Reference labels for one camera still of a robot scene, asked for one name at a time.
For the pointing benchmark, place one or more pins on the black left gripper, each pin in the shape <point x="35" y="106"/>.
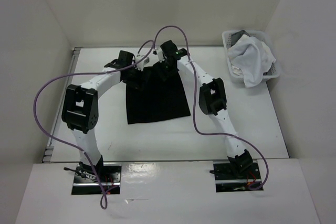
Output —
<point x="138" y="83"/>

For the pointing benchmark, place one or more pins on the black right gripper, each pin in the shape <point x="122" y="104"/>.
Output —
<point x="168" y="73"/>

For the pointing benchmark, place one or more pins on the black skirt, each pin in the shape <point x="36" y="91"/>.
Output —
<point x="158" y="101"/>

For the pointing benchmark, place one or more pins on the white skirt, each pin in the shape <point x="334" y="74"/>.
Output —
<point x="251" y="58"/>

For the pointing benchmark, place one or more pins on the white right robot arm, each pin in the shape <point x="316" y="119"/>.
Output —
<point x="212" y="101"/>

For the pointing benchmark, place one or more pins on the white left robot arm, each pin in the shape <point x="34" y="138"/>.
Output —
<point x="81" y="111"/>

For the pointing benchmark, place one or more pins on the dark grey garment in basket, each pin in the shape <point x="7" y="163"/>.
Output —
<point x="235" y="37"/>

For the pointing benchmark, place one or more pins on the white plastic basket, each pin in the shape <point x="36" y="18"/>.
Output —
<point x="274" y="70"/>

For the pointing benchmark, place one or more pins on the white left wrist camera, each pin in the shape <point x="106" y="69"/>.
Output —
<point x="140" y="62"/>

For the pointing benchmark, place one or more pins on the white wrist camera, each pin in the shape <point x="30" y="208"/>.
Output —
<point x="159" y="53"/>
<point x="140" y="62"/>

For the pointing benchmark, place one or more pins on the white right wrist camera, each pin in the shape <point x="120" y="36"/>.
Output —
<point x="159" y="53"/>

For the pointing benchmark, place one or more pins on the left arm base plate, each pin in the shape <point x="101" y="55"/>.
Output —
<point x="86" y="183"/>

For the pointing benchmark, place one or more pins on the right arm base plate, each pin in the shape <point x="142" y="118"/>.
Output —
<point x="227" y="181"/>

